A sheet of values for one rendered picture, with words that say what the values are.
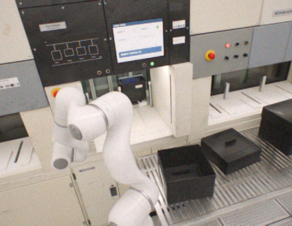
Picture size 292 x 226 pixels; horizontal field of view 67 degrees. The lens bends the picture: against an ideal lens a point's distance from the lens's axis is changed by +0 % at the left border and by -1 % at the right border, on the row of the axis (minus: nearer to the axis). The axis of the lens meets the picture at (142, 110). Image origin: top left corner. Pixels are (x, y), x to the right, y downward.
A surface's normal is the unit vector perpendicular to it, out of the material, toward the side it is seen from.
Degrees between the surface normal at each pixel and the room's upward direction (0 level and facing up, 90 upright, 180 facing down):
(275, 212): 0
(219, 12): 90
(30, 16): 90
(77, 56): 90
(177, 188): 90
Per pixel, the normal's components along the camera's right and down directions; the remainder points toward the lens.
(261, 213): -0.08, -0.87
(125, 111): 0.77, 0.09
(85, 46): 0.27, 0.46
